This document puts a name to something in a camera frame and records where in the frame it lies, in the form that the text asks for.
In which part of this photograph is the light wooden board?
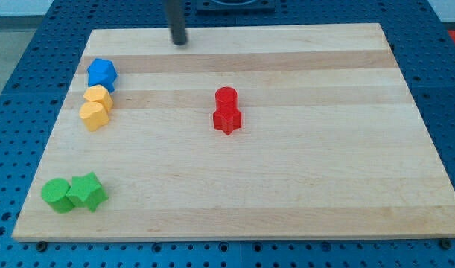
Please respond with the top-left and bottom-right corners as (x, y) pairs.
(13, 23), (455, 242)

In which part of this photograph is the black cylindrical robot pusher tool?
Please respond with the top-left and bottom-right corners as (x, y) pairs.
(164, 0), (188, 46)

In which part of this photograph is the red cylinder block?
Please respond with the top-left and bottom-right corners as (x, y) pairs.
(214, 86), (238, 111)

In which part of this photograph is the yellow hexagon block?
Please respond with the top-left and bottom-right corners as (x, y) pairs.
(83, 85), (113, 112)

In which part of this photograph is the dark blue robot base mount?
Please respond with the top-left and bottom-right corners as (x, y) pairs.
(193, 0), (276, 14)

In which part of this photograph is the blue polygon block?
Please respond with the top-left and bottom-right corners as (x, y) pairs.
(87, 58), (118, 93)

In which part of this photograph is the red star block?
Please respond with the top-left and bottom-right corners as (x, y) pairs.
(213, 107), (242, 135)

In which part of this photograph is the yellow heart block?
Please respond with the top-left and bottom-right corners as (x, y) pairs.
(79, 102), (109, 132)

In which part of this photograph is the green star block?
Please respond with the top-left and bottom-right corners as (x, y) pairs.
(66, 172), (109, 212)

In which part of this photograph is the green cylinder block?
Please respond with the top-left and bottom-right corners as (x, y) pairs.
(41, 178), (74, 214)

